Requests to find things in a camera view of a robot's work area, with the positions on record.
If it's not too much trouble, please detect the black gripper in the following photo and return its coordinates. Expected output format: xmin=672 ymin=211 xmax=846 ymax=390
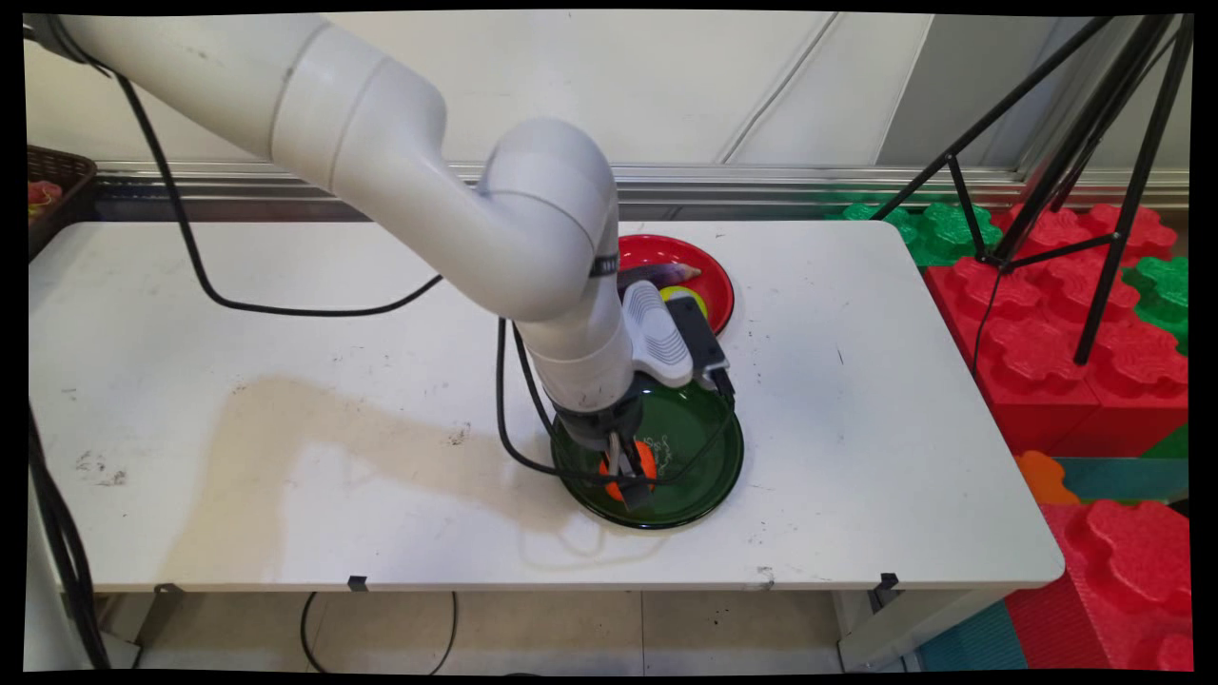
xmin=552 ymin=392 xmax=658 ymax=512

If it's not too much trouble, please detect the orange toy fruit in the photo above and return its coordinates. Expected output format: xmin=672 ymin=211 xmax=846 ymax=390
xmin=598 ymin=440 xmax=659 ymax=503

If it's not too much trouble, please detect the green plate with white print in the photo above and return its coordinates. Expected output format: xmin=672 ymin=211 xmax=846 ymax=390
xmin=550 ymin=371 xmax=746 ymax=531

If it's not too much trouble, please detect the yellow-green toy fruit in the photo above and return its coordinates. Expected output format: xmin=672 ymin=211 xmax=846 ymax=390
xmin=659 ymin=285 xmax=710 ymax=321

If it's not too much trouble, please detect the purple toy eggplant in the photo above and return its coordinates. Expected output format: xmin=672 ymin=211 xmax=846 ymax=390
xmin=617 ymin=264 xmax=703 ymax=292

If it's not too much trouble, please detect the red plate with black rim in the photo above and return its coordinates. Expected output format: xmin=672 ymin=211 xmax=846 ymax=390
xmin=617 ymin=234 xmax=736 ymax=340

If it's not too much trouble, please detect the white table leg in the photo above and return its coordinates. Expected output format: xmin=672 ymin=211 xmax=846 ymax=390
xmin=835 ymin=588 xmax=1014 ymax=673

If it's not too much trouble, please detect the green foam block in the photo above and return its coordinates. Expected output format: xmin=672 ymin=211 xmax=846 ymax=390
xmin=837 ymin=200 xmax=1002 ymax=269
xmin=1123 ymin=255 xmax=1190 ymax=355

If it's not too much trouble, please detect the orange foam piece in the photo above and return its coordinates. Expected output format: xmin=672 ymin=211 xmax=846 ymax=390
xmin=1013 ymin=450 xmax=1083 ymax=506

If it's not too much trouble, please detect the large red foam block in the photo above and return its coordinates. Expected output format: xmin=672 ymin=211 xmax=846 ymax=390
xmin=925 ymin=255 xmax=1190 ymax=460

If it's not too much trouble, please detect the teal foam mat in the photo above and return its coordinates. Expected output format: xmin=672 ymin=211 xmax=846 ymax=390
xmin=1054 ymin=455 xmax=1190 ymax=505

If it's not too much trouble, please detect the black tripod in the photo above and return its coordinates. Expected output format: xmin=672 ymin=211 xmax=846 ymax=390
xmin=871 ymin=14 xmax=1195 ymax=367

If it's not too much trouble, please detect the brown wicker basket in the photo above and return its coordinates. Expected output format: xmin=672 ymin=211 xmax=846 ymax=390
xmin=27 ymin=145 xmax=99 ymax=260

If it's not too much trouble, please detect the black looped camera cable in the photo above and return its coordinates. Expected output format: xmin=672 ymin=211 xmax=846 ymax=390
xmin=495 ymin=319 xmax=739 ymax=488

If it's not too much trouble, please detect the white ribbed camera mount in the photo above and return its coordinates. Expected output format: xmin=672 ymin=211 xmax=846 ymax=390
xmin=620 ymin=281 xmax=697 ymax=389

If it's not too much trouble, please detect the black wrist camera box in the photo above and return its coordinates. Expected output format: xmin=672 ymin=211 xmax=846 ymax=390
xmin=664 ymin=295 xmax=736 ymax=397

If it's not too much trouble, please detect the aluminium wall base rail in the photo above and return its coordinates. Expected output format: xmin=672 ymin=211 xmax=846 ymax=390
xmin=95 ymin=162 xmax=1190 ymax=222

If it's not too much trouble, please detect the black cable under table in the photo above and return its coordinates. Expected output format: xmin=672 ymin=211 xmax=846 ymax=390
xmin=300 ymin=591 xmax=460 ymax=675

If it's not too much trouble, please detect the long black robot cable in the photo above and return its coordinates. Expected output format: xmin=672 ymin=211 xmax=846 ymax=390
xmin=112 ymin=71 xmax=444 ymax=318

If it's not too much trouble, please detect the black cable bundle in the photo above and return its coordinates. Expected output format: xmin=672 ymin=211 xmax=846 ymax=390
xmin=27 ymin=409 xmax=112 ymax=671

